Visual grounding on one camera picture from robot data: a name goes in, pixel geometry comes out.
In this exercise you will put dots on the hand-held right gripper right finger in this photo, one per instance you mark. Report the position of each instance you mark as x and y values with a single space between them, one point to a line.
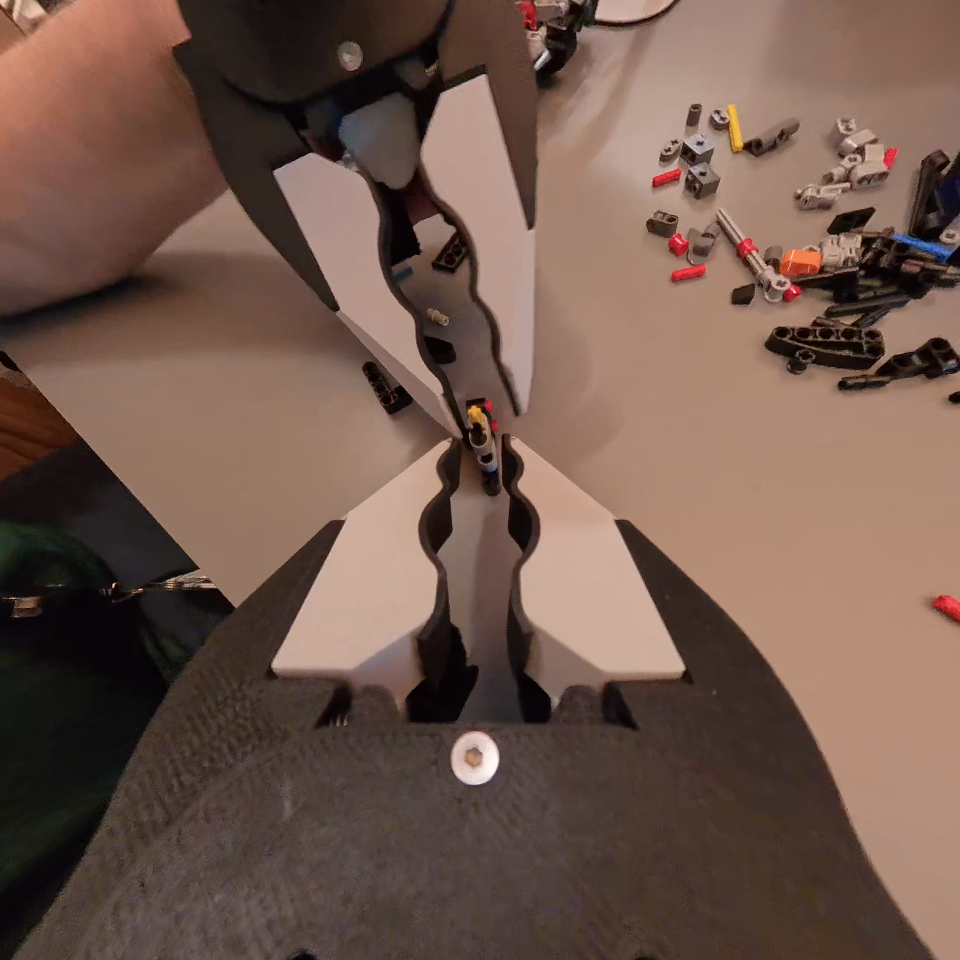
600 600

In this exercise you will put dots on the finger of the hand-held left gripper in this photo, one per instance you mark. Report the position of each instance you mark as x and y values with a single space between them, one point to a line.
502 225
337 225

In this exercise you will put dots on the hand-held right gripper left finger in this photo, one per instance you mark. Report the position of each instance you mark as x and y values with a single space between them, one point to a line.
360 600

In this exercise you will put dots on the black lego subassembly red pins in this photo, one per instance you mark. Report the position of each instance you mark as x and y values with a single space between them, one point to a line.
480 424

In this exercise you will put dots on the person's left forearm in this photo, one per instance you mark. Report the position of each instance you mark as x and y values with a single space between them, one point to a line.
90 150

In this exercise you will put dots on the dark brown lego plate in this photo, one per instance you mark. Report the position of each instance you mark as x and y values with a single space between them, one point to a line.
450 255

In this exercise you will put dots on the tan lego pin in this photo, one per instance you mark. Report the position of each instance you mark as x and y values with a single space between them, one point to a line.
439 317

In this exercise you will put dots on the black curved lego panel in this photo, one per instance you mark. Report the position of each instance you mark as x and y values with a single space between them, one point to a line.
440 349

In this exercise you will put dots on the partly built lego car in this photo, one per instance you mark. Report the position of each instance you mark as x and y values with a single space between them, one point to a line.
555 34

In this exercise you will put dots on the scattered loose lego pieces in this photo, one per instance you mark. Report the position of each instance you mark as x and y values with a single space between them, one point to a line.
825 345

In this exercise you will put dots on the small red grey lego pin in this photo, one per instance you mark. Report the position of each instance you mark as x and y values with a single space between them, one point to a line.
947 606

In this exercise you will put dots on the white book stand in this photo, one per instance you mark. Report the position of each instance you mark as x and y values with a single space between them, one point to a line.
637 7

